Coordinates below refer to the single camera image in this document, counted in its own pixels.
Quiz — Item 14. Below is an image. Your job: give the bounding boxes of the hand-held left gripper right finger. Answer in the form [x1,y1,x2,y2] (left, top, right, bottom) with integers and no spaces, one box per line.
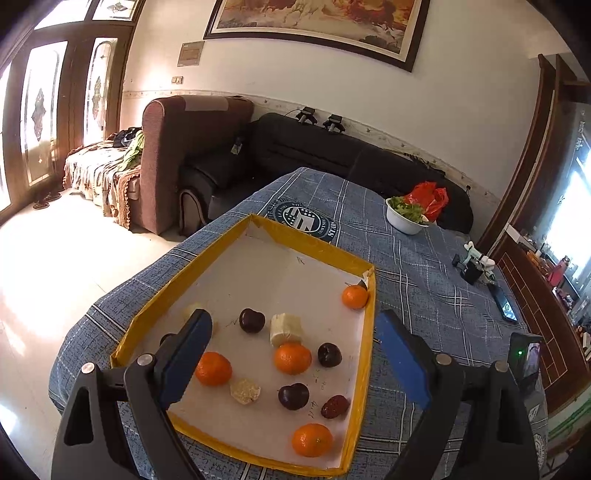
[375,309,541,480]

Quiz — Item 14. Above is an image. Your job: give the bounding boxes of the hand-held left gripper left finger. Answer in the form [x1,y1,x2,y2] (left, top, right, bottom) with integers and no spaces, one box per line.
[51,308,214,480]

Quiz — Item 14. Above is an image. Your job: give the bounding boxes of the dark plum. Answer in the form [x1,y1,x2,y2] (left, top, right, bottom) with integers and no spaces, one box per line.
[239,308,266,334]
[317,342,343,368]
[278,383,310,411]

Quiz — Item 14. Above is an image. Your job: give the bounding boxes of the red date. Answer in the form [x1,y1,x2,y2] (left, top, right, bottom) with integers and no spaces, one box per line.
[321,394,351,420]

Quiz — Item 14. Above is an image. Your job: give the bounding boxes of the orange with leaf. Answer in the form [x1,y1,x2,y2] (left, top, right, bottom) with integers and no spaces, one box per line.
[342,279,369,310]

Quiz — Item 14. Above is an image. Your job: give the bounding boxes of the yellow-rimmed cardboard tray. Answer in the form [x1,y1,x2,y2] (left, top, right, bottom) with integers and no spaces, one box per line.
[110,213,376,478]

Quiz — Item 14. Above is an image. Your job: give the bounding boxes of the black smartphone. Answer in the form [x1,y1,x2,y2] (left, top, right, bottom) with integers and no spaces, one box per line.
[489,284,519,323]

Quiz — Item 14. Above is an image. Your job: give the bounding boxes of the wooden cabinet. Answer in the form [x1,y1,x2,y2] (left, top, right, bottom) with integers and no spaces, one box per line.
[475,53,591,416]

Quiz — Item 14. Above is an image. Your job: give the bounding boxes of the blue plaid tablecloth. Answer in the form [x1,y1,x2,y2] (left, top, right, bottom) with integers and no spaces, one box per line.
[48,167,550,480]

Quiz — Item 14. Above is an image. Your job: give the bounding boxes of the white bowl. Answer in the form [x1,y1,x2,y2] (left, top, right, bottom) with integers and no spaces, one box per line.
[385,198,429,236]

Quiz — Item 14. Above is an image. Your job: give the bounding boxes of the green leafy vegetables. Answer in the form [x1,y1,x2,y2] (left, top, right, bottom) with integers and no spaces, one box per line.
[389,196,426,223]

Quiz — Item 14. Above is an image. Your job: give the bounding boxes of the red plastic bag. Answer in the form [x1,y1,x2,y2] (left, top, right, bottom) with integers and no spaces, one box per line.
[404,181,450,222]

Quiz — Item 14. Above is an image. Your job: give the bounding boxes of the brown sofa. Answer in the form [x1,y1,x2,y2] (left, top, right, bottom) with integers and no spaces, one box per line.
[140,95,254,236]

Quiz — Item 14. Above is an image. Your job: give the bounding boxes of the patterned covered couch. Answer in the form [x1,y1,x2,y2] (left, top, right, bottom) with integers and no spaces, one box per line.
[62,138,144,229]

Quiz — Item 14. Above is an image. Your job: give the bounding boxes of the black bag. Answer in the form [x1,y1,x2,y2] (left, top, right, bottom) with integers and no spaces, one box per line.
[107,128,144,148]

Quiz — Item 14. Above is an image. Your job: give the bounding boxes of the black sofa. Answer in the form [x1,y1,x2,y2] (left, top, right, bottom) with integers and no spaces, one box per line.
[178,112,474,234]

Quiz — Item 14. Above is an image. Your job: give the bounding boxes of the wooden glass-panel door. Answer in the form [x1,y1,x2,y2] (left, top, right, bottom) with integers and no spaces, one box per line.
[0,0,139,227]

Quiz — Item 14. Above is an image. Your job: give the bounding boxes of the framed painting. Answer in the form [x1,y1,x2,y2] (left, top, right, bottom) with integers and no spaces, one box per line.
[203,0,431,73]

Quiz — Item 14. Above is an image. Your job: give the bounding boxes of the wall plaque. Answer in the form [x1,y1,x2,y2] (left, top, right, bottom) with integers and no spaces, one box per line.
[177,41,204,66]

